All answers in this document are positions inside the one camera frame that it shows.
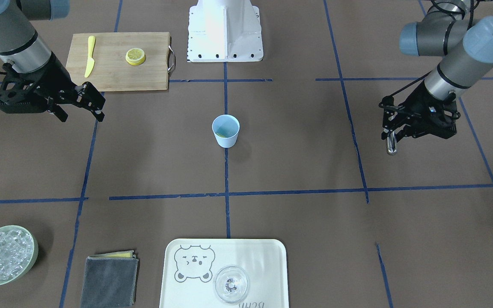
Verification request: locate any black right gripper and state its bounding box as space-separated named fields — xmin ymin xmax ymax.
xmin=0 ymin=53 xmax=106 ymax=122

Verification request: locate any green bowl of ice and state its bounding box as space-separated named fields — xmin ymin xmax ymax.
xmin=0 ymin=225 xmax=39 ymax=285

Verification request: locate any lemon slice on board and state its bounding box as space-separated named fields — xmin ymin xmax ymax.
xmin=125 ymin=47 xmax=146 ymax=66

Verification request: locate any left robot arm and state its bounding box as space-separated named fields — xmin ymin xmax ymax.
xmin=379 ymin=0 xmax=493 ymax=153

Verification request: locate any bamboo cutting board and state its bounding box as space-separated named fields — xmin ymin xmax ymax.
xmin=65 ymin=32 xmax=172 ymax=92

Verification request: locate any grey folded cloth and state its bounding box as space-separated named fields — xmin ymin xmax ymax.
xmin=80 ymin=250 xmax=139 ymax=308

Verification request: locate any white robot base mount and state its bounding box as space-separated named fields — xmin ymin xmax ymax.
xmin=187 ymin=0 xmax=264 ymax=63

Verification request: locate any light blue cup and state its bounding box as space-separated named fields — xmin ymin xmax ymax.
xmin=211 ymin=114 xmax=241 ymax=148

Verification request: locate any clear wine glass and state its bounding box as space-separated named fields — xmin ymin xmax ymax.
xmin=214 ymin=265 xmax=250 ymax=304

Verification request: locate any yellow plastic knife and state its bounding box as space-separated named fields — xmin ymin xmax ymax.
xmin=84 ymin=36 xmax=96 ymax=78

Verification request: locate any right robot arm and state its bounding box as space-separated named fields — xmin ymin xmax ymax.
xmin=0 ymin=0 xmax=105 ymax=122

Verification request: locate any cream bear tray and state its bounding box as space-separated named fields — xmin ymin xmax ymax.
xmin=159 ymin=238 xmax=290 ymax=308

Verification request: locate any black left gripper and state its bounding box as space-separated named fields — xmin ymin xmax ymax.
xmin=379 ymin=84 xmax=460 ymax=143

